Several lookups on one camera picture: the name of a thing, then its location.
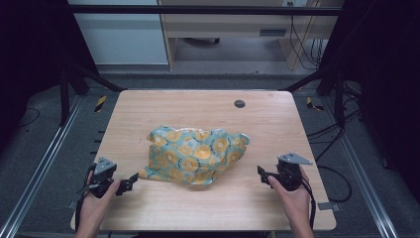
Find black horizontal frame beam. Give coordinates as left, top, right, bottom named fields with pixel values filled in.
left=67, top=4, right=345, bottom=17

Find teal cloth with orange rings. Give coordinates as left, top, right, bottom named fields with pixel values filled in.
left=138, top=124, right=252, bottom=186

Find aluminium floor rail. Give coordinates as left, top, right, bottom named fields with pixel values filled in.
left=320, top=95, right=401, bottom=238
left=0, top=94, right=84, bottom=238

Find person's right hand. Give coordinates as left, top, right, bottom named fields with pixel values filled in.
left=266, top=167, right=313, bottom=230

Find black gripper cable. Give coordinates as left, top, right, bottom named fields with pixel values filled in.
left=300, top=178, right=318, bottom=230
left=74, top=164, right=97, bottom=233

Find black metal stand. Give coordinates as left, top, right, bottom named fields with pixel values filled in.
left=282, top=63, right=347, bottom=129
left=58, top=60, right=127, bottom=127

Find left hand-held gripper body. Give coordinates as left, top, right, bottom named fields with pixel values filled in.
left=86, top=157, right=119, bottom=199

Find grey metal table bracket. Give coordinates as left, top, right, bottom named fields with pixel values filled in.
left=317, top=201, right=342, bottom=213

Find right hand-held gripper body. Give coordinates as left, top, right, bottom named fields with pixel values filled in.
left=268, top=151, right=314, bottom=192

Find white cabinet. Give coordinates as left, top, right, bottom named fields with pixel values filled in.
left=67, top=0, right=170, bottom=65

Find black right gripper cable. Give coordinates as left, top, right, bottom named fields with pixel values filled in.
left=300, top=178, right=318, bottom=230

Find person's left hand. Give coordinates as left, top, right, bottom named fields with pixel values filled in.
left=76, top=171, right=122, bottom=231

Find thin black floor cable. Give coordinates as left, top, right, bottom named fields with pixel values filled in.
left=17, top=106, right=42, bottom=129

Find black hanging desk cables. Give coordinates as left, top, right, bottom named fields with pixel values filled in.
left=286, top=1, right=328, bottom=71

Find yellow handled tool right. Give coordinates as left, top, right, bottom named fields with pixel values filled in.
left=305, top=96, right=325, bottom=112

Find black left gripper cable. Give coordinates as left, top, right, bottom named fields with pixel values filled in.
left=74, top=164, right=97, bottom=233

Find black floor cable bundle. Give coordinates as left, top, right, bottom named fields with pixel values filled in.
left=306, top=82, right=364, bottom=204

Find yellow handled tool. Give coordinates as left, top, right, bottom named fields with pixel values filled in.
left=305, top=96, right=325, bottom=112
left=94, top=95, right=108, bottom=113

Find yellow handled tool left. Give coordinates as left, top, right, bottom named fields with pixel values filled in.
left=94, top=95, right=108, bottom=113

